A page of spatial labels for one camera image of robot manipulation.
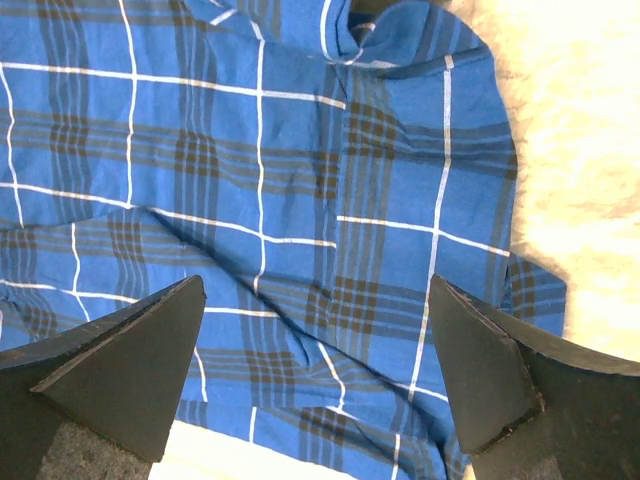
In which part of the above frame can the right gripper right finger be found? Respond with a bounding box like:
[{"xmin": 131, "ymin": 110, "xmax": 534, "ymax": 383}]
[{"xmin": 429, "ymin": 276, "xmax": 639, "ymax": 479}]

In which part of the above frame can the blue plaid long sleeve shirt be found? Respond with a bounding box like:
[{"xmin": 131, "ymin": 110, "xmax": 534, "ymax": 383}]
[{"xmin": 1, "ymin": 1, "xmax": 566, "ymax": 479}]

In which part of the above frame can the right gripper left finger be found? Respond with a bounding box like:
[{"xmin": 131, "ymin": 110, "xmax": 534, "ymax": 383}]
[{"xmin": 1, "ymin": 276, "xmax": 206, "ymax": 479}]

